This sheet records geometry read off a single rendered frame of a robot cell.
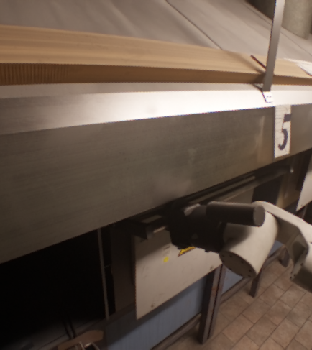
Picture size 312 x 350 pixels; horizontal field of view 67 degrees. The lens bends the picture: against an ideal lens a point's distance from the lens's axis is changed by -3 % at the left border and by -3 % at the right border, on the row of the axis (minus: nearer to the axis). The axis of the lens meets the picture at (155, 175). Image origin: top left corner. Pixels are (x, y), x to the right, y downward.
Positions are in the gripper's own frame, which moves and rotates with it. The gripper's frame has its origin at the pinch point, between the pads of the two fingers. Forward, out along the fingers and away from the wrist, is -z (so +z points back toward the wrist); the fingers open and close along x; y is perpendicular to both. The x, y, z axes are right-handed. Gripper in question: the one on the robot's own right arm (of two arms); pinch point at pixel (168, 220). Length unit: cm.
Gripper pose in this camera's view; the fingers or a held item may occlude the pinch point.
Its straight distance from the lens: 59.9
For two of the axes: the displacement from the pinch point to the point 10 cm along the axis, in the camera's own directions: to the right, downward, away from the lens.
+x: -2.0, -9.8, -1.0
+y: -7.9, 2.2, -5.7
